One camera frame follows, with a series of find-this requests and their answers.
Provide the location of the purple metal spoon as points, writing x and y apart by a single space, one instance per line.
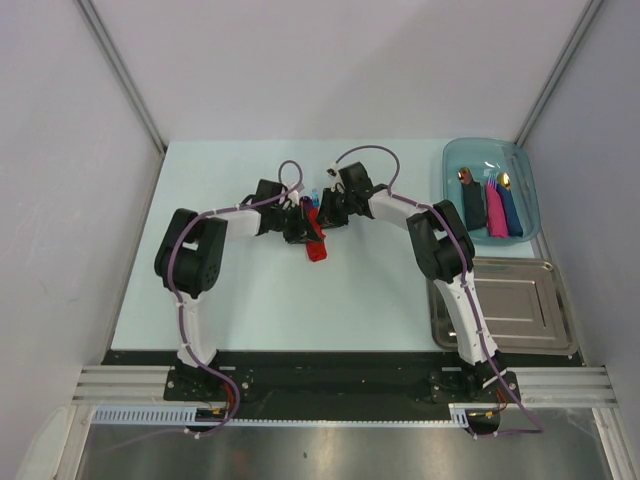
307 204

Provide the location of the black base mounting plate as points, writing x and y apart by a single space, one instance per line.
343 387

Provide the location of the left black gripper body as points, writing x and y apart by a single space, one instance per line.
290 219

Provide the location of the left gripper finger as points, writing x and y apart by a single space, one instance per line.
295 237
312 230

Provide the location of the pink rolled napkin bundle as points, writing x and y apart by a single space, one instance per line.
496 222

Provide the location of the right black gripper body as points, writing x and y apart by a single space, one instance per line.
346 206

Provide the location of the aluminium rail profile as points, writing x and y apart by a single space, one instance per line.
559 387

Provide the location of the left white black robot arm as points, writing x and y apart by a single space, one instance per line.
189 259

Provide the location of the black rolled napkin bundle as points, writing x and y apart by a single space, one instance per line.
475 214

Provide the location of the navy rolled napkin bundle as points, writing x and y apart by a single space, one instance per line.
514 226

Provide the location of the white slotted cable duct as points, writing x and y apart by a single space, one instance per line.
195 417

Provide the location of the stainless steel tray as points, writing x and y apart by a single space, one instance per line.
523 301

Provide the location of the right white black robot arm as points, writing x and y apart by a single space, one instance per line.
444 254

